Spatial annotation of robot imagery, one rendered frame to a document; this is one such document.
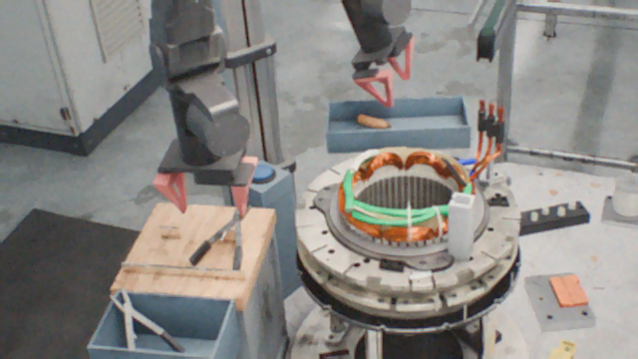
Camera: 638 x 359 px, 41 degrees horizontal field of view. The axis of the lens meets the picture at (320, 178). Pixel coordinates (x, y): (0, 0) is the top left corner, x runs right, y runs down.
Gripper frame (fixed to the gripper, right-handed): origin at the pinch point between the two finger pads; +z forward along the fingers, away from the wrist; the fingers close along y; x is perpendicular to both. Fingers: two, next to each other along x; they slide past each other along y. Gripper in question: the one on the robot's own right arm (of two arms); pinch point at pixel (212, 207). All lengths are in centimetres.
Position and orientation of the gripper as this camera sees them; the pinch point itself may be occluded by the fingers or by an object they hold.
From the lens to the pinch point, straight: 119.0
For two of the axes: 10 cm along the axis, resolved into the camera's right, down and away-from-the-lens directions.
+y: 9.8, 0.4, -1.7
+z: 0.7, 8.0, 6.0
